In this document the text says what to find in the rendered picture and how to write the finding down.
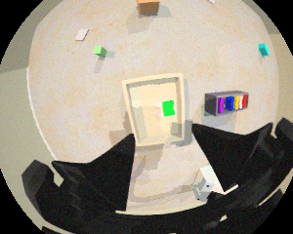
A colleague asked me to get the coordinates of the small cyan cube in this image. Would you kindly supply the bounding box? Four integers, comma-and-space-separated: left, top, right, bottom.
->
259, 43, 269, 56

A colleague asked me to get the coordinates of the green fuse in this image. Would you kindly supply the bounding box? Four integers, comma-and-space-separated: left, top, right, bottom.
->
155, 100, 175, 118

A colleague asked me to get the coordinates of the blue fuse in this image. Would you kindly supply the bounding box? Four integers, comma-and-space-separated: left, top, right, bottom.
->
225, 97, 235, 110

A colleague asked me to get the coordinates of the small green block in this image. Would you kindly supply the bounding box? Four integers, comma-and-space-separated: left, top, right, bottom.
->
95, 47, 106, 57

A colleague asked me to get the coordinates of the beige shallow tray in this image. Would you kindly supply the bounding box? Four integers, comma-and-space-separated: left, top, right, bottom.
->
122, 73, 186, 147

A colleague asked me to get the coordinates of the orange cube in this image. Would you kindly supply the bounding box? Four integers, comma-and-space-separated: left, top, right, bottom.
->
136, 0, 159, 15

